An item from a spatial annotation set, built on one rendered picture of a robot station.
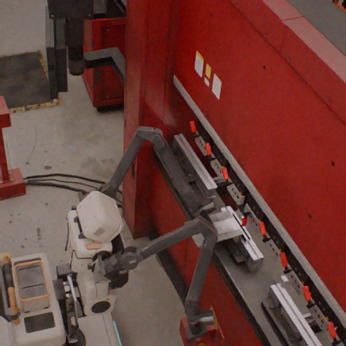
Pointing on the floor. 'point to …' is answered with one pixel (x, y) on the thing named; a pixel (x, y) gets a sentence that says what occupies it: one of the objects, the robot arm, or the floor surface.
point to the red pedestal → (8, 177)
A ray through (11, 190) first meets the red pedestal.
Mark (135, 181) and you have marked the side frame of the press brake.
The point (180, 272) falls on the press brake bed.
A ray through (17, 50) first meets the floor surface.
